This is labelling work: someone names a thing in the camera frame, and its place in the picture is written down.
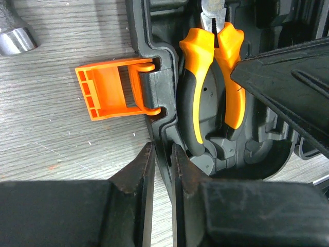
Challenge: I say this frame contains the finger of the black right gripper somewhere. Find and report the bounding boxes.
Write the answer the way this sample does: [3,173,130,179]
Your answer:
[231,37,328,156]

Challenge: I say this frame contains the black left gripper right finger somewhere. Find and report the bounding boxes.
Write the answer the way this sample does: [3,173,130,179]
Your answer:
[171,144,328,246]

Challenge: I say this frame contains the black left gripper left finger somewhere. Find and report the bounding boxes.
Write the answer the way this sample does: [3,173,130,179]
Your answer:
[1,143,156,246]

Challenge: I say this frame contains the orange black needle nose pliers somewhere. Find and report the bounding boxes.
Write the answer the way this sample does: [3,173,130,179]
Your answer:
[177,0,246,157]

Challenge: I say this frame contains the black handle claw hammer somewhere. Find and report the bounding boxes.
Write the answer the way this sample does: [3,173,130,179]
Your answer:
[1,1,41,57]

